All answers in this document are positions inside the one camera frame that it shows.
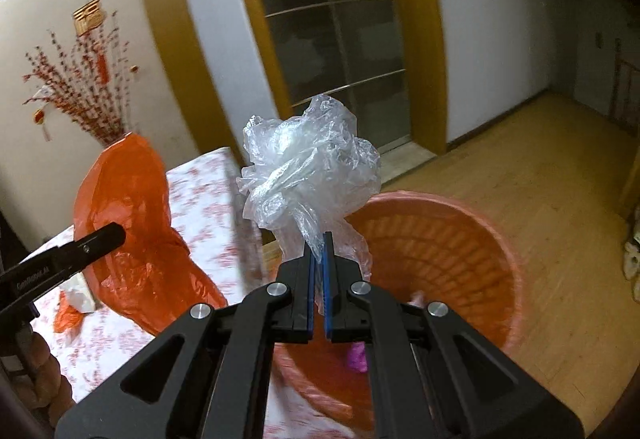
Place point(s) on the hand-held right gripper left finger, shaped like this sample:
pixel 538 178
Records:
pixel 311 291

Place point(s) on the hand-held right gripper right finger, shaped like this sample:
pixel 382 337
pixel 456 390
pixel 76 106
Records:
pixel 328 291

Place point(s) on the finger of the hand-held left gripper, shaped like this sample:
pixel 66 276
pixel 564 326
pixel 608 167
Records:
pixel 97 241

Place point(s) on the large orange plastic bag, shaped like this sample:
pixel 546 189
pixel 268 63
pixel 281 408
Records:
pixel 135 199

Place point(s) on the clear plastic bag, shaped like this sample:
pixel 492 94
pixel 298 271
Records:
pixel 310 164

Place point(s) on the orange plastic waste basket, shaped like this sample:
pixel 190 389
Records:
pixel 450 249

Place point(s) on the person's left hand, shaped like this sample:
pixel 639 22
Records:
pixel 47 369

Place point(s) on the white tissue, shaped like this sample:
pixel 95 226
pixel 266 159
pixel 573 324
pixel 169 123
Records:
pixel 77 300

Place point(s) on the pink wrapper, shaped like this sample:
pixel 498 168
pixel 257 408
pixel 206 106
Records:
pixel 357 359

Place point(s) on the red blossom branch decoration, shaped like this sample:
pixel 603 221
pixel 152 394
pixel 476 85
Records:
pixel 95 109

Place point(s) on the frosted glass sliding door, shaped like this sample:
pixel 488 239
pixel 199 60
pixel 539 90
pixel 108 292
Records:
pixel 325 19

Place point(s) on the white slipper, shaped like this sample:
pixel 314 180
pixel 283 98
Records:
pixel 633 261

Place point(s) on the wooden chair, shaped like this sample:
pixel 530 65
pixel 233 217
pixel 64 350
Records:
pixel 627 89

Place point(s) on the gold wall ornament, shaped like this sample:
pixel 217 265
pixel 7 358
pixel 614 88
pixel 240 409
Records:
pixel 90 16

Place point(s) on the wooden door frame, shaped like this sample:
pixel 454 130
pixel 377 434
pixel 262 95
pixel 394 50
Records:
pixel 425 69

